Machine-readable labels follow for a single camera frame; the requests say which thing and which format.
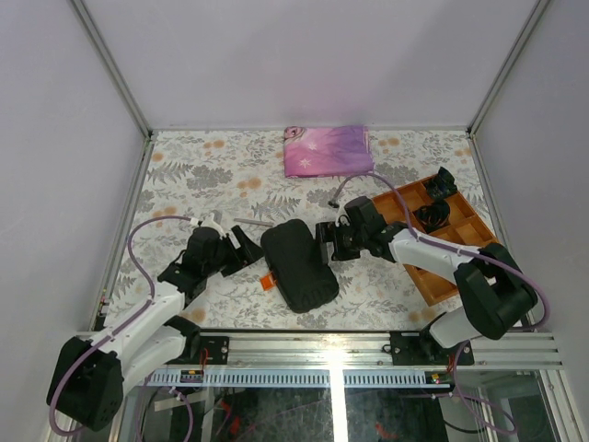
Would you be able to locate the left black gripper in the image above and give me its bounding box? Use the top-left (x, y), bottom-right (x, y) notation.
top-left (206, 227), bottom-right (269, 278)

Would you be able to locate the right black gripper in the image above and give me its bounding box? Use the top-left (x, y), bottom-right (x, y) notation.
top-left (308, 221), bottom-right (368, 265)

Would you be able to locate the black plastic tool case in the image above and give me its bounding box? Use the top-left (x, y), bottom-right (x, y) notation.
top-left (260, 219), bottom-right (340, 314)

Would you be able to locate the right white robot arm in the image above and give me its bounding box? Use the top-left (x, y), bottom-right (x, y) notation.
top-left (316, 196), bottom-right (538, 364)

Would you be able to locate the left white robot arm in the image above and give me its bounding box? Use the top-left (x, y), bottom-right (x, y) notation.
top-left (46, 221), bottom-right (263, 436)

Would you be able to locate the folded purple cloth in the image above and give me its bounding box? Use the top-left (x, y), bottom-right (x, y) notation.
top-left (283, 125), bottom-right (375, 178)

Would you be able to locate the black tape roll middle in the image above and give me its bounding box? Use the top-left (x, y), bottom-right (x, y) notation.
top-left (413, 200), bottom-right (450, 233)

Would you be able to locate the black tape roll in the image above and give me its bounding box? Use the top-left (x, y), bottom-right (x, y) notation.
top-left (413, 200), bottom-right (450, 233)
top-left (423, 167), bottom-right (458, 201)

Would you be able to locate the black tape roll far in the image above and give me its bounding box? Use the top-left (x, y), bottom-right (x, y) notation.
top-left (423, 167), bottom-right (458, 201)

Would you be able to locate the wooden compartment tray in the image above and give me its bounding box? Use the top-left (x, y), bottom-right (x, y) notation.
top-left (373, 175), bottom-right (498, 307)

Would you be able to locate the aluminium front rail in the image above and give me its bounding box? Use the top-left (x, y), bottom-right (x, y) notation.
top-left (121, 331), bottom-right (563, 389)

